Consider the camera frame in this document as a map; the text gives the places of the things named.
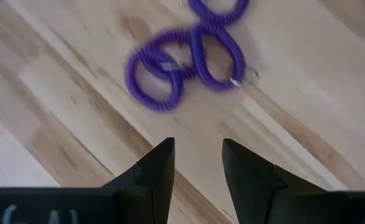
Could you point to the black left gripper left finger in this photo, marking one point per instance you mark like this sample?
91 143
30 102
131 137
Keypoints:
151 186

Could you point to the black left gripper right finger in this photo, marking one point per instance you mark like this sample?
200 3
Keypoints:
251 186

